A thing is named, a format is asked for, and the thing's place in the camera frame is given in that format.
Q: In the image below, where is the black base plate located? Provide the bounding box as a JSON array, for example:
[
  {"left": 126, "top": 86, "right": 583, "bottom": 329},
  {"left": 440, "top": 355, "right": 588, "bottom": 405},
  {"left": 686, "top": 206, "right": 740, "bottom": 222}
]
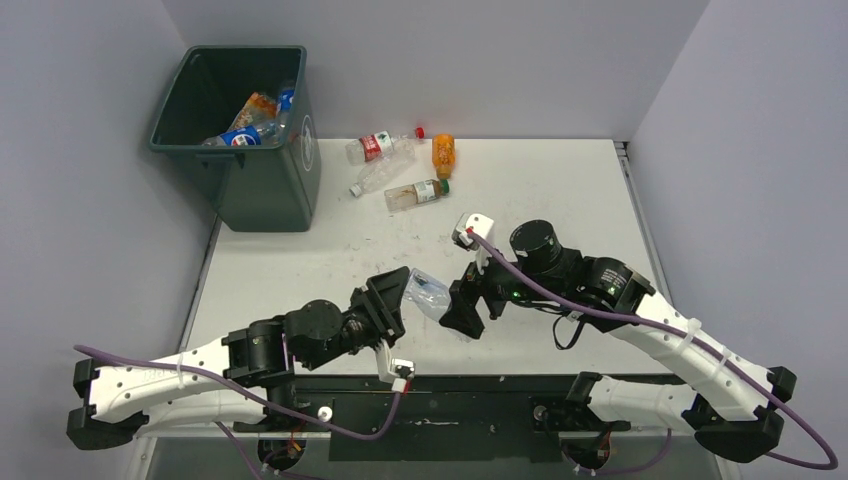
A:
[{"left": 198, "top": 374, "right": 631, "bottom": 464}]

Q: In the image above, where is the orange crushed bottle back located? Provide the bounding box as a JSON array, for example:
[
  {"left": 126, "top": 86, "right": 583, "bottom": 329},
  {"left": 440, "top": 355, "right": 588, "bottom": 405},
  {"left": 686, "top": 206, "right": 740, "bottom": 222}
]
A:
[{"left": 228, "top": 92, "right": 276, "bottom": 130}]

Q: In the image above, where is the brown stained bottle green cap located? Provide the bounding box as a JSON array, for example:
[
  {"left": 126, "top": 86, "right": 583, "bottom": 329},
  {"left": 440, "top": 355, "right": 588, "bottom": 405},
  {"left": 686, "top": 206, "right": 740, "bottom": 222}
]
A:
[{"left": 384, "top": 179, "right": 451, "bottom": 213}]

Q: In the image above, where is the clear crushed bottle back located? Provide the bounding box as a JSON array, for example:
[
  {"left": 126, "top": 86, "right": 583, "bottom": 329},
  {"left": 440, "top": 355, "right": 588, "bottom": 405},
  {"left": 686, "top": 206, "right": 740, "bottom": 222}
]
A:
[{"left": 404, "top": 268, "right": 452, "bottom": 322}]

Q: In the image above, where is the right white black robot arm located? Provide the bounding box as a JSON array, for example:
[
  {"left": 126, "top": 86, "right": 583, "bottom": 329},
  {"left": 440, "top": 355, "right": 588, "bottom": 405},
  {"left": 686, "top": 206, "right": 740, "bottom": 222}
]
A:
[{"left": 440, "top": 214, "right": 797, "bottom": 463}]

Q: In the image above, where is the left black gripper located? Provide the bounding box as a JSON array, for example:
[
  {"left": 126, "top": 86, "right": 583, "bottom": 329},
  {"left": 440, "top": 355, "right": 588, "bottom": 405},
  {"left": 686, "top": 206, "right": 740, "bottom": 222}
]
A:
[{"left": 301, "top": 266, "right": 407, "bottom": 370}]

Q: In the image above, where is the red label bottle back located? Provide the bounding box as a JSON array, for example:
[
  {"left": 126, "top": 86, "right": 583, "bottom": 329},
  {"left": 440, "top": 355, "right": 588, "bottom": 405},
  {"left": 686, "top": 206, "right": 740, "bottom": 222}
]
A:
[{"left": 345, "top": 127, "right": 426, "bottom": 166}]

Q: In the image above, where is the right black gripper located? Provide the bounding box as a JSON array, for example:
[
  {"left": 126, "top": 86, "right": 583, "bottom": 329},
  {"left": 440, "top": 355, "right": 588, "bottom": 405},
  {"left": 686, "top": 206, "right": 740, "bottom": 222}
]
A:
[{"left": 439, "top": 234, "right": 560, "bottom": 337}]

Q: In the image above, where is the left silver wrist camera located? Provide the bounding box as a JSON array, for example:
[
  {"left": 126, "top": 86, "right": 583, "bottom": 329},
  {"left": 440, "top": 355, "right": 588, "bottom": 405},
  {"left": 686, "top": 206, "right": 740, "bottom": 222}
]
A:
[{"left": 375, "top": 340, "right": 416, "bottom": 394}]

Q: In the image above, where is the clear bottle white cap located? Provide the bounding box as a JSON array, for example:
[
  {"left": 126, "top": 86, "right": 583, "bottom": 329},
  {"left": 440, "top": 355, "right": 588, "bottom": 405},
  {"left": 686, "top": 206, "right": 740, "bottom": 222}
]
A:
[{"left": 348, "top": 141, "right": 416, "bottom": 198}]

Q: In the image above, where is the blue label water bottle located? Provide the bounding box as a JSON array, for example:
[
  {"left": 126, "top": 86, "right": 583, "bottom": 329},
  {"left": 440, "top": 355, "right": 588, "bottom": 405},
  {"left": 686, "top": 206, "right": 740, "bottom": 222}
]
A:
[{"left": 274, "top": 79, "right": 296, "bottom": 143}]

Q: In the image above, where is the Pepsi bottle blue cap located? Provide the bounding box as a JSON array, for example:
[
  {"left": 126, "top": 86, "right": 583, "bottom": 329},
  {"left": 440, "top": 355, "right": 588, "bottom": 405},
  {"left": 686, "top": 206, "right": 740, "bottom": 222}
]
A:
[{"left": 201, "top": 120, "right": 277, "bottom": 147}]

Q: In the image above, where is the small orange juice bottle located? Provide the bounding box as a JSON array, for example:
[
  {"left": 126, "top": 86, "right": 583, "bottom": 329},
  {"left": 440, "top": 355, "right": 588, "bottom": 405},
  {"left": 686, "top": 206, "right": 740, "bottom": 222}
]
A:
[{"left": 431, "top": 134, "right": 456, "bottom": 180}]

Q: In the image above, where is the dark green plastic bin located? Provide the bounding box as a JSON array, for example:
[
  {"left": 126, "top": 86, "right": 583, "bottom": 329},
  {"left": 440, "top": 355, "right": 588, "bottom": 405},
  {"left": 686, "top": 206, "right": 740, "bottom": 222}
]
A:
[{"left": 148, "top": 45, "right": 321, "bottom": 232}]

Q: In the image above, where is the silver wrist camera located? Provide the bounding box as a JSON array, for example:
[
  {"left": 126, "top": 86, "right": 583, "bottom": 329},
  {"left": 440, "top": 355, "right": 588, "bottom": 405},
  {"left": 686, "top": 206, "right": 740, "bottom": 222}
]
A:
[
  {"left": 451, "top": 213, "right": 495, "bottom": 274},
  {"left": 375, "top": 340, "right": 416, "bottom": 394}
]

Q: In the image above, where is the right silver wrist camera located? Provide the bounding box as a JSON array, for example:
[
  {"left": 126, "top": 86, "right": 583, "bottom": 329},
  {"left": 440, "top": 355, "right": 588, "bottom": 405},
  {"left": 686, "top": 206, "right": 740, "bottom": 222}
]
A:
[{"left": 451, "top": 213, "right": 495, "bottom": 274}]

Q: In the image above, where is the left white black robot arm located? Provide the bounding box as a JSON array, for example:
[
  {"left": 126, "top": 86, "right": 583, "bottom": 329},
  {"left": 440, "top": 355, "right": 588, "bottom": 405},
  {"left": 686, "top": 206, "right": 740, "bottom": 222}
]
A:
[{"left": 66, "top": 267, "right": 415, "bottom": 451}]

